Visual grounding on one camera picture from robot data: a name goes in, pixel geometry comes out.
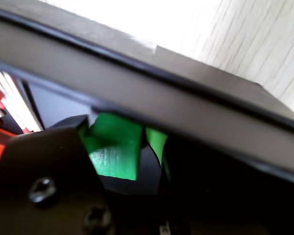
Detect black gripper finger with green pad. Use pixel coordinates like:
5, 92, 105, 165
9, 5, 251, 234
145, 126, 212, 194
0, 114, 116, 235

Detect green wooden cube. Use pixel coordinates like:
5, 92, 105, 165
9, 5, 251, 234
87, 112, 142, 181

